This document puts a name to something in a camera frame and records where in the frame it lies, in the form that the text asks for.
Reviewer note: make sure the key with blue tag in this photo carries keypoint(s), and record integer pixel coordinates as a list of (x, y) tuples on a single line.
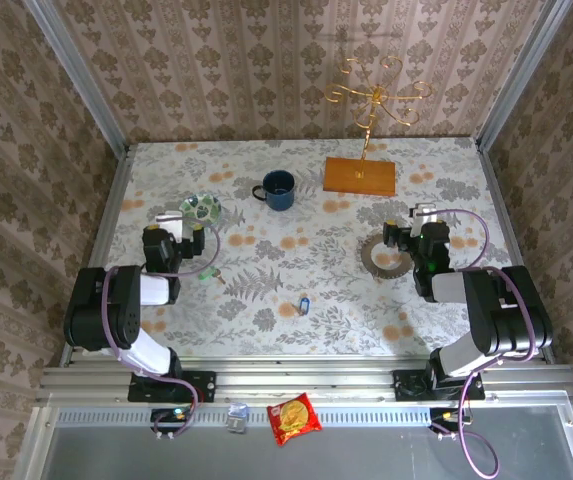
[(305, 304)]

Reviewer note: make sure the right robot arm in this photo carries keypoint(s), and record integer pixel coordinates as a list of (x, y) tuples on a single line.
[(511, 310)]

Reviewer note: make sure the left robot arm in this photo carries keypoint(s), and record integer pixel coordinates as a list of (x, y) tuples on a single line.
[(91, 310)]

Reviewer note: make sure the green leaf pattern bowl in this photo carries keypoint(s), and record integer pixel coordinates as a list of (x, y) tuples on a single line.
[(203, 205)]

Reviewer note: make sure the dark blue enamel mug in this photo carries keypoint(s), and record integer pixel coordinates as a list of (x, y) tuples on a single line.
[(278, 192)]

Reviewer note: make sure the small black controller board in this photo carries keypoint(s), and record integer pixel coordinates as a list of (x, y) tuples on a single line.
[(166, 422), (446, 420)]

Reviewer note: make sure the red snack packet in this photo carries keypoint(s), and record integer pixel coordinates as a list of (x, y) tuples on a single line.
[(293, 419)]

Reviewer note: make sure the grey metal shelf plate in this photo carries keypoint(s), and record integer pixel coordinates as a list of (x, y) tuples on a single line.
[(366, 455)]

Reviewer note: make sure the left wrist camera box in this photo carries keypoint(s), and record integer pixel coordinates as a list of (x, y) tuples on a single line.
[(171, 225)]

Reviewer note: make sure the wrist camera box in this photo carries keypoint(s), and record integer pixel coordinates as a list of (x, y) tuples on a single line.
[(171, 225), (423, 216)]

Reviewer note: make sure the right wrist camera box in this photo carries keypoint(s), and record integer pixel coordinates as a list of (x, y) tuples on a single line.
[(423, 216)]

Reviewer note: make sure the aluminium table side rail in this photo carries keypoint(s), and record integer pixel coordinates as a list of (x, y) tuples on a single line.
[(496, 200), (111, 210)]

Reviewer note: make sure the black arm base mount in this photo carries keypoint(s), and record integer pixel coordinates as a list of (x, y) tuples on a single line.
[(206, 386), (408, 387)]

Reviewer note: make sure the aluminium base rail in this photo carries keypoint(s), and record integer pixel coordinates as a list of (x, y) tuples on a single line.
[(316, 380)]

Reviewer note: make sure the aluminium frame post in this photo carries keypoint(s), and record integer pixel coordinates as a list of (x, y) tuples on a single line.
[(521, 75), (81, 75)]

